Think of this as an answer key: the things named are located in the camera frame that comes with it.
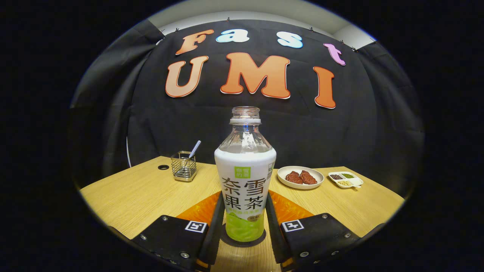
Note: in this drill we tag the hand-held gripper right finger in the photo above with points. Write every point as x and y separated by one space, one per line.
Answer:
273 234

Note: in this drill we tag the juice bottle white green label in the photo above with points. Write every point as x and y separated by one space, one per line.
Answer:
245 181

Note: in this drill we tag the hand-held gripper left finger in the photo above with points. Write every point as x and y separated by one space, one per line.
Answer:
217 226

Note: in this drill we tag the red meat piece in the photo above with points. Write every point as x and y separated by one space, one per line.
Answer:
308 177
293 177

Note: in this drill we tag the white divided dish with beans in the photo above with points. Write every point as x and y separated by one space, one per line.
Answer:
346 179

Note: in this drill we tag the wooden table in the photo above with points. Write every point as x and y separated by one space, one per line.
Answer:
151 196

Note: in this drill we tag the round white plate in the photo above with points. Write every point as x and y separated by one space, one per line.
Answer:
317 175

